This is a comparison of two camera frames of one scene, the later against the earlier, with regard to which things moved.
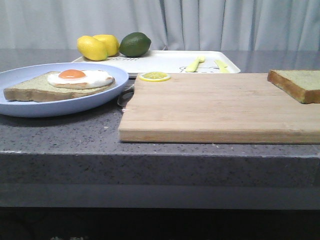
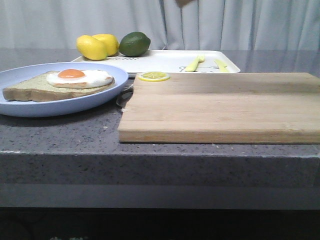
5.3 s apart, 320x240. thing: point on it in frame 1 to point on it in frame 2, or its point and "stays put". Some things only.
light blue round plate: x=11 y=76 stays put
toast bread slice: x=303 y=85 to x=181 y=3
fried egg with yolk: x=78 y=79 stays put
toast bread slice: x=37 y=88 stays put
